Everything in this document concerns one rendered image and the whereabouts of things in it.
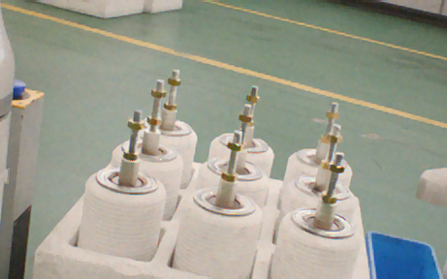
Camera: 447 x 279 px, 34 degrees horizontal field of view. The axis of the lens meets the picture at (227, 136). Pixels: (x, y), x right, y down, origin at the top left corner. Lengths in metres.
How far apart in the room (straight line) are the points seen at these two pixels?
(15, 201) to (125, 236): 0.16
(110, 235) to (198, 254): 0.10
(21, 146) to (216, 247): 0.27
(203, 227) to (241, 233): 0.04
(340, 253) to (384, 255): 0.41
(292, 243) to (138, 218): 0.18
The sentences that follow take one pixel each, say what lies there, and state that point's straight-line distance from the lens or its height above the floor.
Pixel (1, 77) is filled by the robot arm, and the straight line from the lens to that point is 0.34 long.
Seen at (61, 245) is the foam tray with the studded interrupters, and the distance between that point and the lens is 0.86.
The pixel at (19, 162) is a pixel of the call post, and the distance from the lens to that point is 0.92.
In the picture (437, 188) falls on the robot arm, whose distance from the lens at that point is 0.49.
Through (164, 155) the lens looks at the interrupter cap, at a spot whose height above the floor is 0.25.
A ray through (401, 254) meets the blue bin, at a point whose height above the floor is 0.09.
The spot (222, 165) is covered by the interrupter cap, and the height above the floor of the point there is 0.25.
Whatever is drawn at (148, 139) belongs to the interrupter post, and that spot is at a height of 0.27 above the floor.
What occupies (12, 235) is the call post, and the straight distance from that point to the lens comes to 0.96.
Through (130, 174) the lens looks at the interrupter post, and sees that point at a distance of 0.86.
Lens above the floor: 0.58
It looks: 18 degrees down
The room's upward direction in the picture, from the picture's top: 11 degrees clockwise
